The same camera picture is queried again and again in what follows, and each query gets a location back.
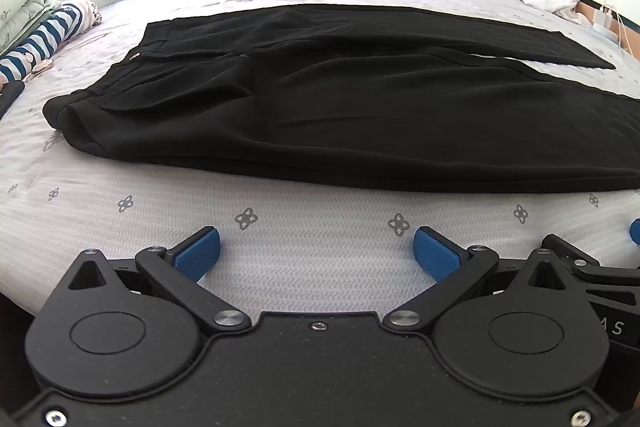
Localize blue white striped cloth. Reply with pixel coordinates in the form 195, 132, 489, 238
0, 4, 90, 84

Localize white crumpled cloth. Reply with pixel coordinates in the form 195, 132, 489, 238
519, 0, 592, 22

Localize folded green quilt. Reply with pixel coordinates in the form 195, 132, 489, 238
0, 0, 57, 56

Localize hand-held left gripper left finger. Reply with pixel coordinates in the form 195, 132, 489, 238
62, 227, 252, 335

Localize thin white cable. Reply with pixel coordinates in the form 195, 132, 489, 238
601, 0, 640, 60

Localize dark flat object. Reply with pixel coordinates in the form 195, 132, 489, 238
0, 80, 26, 118

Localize white charger adapter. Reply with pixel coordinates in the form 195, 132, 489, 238
591, 4, 620, 32

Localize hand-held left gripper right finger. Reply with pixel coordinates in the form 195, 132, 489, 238
384, 227, 568, 334

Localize black pants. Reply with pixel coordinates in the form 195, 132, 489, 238
42, 3, 640, 194

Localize bed with white patterned sheet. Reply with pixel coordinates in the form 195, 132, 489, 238
0, 0, 640, 358

